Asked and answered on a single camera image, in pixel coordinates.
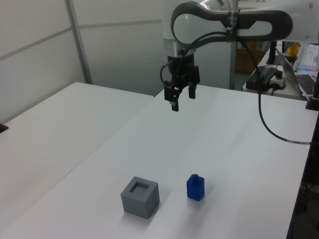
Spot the black power box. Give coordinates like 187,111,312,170
246,65,286,91

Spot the blue block with knob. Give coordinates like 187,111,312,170
186,173,206,201

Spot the grey open laptop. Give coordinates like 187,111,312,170
274,46,317,98

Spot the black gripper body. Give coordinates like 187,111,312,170
164,53,201,90

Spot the black monitor stand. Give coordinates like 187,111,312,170
266,41,278,65

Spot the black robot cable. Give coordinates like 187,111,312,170
159,31,313,145

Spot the grey hollow cuboid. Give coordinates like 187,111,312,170
120,176,160,220

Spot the brown wooden box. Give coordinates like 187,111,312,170
235,48,265,74

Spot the yellow round object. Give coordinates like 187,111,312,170
287,42,300,57

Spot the white keyboard with coloured lights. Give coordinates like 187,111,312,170
298,43,319,73

